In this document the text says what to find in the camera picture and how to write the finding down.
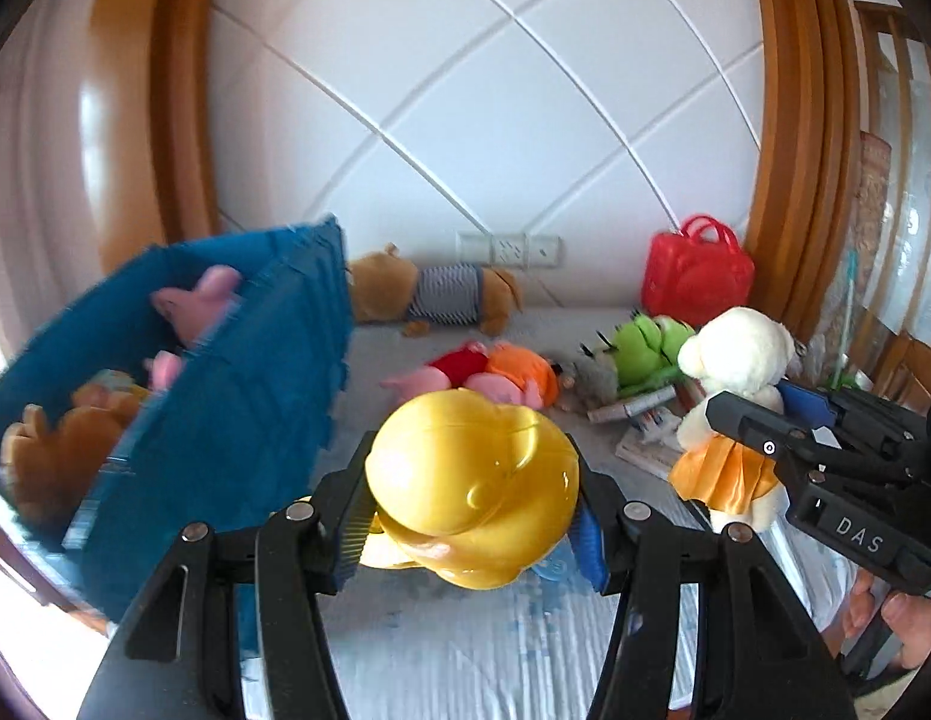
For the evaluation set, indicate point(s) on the red toy suitcase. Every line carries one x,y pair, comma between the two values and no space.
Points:
694,277

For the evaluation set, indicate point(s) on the grey plush toy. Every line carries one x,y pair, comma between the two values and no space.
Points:
589,382

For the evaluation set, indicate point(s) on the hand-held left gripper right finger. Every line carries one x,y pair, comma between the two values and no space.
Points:
589,551

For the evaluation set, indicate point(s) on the wooden chair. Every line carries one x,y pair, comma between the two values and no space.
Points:
904,375

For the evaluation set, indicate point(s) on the red pig plush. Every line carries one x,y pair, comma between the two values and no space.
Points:
450,367

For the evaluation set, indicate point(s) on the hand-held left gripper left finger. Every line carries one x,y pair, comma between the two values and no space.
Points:
354,536

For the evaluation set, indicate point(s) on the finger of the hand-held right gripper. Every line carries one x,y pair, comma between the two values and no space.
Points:
806,401
765,435

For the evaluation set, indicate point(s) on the brown bear plush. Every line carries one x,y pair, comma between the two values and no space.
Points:
60,457

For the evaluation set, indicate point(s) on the white bear plush orange dress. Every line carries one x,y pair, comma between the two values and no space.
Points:
735,352

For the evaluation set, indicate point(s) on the pink starfish plush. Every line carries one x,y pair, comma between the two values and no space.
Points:
202,304

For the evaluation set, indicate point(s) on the white wall socket panel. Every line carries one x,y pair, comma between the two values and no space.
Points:
510,249

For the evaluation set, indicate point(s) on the person's right hand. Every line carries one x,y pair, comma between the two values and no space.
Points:
919,626

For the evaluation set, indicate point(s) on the brown dog plush striped shirt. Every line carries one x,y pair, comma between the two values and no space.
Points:
386,285

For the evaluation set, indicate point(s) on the green frog plush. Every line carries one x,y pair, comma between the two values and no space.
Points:
645,349

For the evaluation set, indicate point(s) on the blue plastic storage crate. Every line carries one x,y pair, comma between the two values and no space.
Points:
240,405

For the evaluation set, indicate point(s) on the patterned curtain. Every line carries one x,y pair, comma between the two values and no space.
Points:
893,187

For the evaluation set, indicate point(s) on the yellow plastic duck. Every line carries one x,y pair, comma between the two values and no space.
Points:
465,480

